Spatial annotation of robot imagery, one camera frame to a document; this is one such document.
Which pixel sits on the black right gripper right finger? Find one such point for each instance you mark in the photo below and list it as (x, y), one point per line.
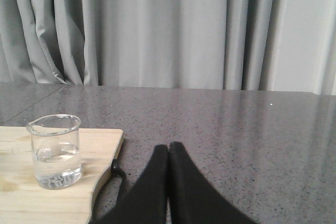
(192, 198)

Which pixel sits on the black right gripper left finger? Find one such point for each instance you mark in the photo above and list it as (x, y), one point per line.
(146, 202)

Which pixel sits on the clear glass beaker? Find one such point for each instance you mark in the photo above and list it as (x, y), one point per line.
(55, 150)

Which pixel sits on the light wooden cutting board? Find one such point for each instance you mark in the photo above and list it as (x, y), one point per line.
(23, 201)

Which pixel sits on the grey curtain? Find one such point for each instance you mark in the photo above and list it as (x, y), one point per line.
(275, 45)

